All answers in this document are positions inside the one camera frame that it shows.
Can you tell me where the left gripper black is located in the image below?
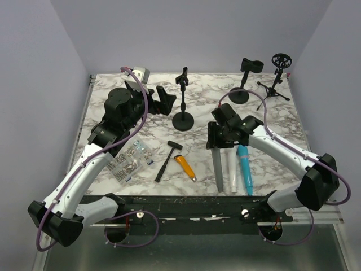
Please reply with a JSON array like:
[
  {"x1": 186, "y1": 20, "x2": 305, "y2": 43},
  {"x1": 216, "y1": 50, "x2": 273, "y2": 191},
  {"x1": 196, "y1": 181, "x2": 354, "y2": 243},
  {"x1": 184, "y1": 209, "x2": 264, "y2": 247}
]
[{"x1": 124, "y1": 85, "x2": 176, "y2": 131}]

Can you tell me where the white microphone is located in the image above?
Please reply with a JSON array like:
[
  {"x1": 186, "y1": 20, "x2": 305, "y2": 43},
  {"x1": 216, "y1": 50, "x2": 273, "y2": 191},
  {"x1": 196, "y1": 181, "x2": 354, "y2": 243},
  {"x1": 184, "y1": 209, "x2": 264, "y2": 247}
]
[{"x1": 227, "y1": 147, "x2": 237, "y2": 193}]

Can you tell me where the blue microphone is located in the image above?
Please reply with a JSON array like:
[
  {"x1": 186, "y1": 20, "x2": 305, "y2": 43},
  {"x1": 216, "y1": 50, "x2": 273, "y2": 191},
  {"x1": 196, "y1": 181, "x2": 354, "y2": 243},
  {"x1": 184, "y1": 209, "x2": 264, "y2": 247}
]
[{"x1": 237, "y1": 145, "x2": 253, "y2": 196}]

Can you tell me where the grey microphone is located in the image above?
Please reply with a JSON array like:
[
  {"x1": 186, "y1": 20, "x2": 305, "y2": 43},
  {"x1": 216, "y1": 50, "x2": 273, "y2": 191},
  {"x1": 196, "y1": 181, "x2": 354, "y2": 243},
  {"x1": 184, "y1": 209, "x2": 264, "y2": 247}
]
[{"x1": 212, "y1": 148, "x2": 223, "y2": 193}]

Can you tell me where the black tripod shock-mount stand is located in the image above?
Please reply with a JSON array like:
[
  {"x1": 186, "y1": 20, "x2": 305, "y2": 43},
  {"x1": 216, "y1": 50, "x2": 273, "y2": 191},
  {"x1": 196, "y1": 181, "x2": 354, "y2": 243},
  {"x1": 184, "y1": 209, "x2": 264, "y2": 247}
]
[{"x1": 257, "y1": 53, "x2": 292, "y2": 102}]

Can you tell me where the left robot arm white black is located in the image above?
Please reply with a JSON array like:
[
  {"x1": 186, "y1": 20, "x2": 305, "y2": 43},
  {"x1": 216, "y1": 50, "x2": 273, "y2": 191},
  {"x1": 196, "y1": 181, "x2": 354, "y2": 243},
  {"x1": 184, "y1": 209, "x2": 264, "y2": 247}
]
[{"x1": 28, "y1": 86, "x2": 176, "y2": 247}]

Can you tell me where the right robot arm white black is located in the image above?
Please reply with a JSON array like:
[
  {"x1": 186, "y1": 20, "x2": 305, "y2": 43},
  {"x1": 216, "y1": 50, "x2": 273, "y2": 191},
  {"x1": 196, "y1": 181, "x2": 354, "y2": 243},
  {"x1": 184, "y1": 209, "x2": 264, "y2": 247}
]
[{"x1": 206, "y1": 103, "x2": 340, "y2": 221}]

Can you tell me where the black hammer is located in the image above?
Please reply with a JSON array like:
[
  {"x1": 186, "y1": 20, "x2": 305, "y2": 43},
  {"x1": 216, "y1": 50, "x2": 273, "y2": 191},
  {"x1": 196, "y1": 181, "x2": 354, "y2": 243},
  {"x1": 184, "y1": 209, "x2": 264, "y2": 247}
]
[{"x1": 155, "y1": 141, "x2": 183, "y2": 183}]

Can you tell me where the orange utility knife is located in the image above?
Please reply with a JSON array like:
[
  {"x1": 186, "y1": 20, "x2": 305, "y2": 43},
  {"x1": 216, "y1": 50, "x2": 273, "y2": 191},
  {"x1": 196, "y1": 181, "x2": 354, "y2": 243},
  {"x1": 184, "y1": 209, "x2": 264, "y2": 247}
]
[{"x1": 174, "y1": 155, "x2": 197, "y2": 182}]

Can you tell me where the clear plastic screw box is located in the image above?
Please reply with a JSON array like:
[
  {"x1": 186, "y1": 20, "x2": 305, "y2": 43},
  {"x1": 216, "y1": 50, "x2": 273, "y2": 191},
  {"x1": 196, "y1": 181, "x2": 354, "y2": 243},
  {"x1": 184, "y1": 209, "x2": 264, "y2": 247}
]
[{"x1": 107, "y1": 136, "x2": 154, "y2": 182}]

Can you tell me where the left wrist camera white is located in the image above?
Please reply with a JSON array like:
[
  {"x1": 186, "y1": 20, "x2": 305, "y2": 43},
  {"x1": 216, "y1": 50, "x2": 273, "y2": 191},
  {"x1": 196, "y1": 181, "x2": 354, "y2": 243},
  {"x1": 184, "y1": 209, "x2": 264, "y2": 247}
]
[{"x1": 124, "y1": 67, "x2": 150, "y2": 94}]

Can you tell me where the black front mounting rail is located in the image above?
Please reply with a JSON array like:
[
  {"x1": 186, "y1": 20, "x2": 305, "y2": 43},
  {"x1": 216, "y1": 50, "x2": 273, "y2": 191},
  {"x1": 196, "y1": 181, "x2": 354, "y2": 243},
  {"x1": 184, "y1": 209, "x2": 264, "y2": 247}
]
[{"x1": 98, "y1": 195, "x2": 293, "y2": 235}]

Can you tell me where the aluminium frame profile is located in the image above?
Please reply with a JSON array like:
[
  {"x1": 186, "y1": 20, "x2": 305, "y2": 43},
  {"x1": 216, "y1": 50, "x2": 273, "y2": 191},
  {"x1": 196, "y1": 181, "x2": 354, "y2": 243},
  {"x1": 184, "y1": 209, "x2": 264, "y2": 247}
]
[{"x1": 291, "y1": 205, "x2": 344, "y2": 224}]

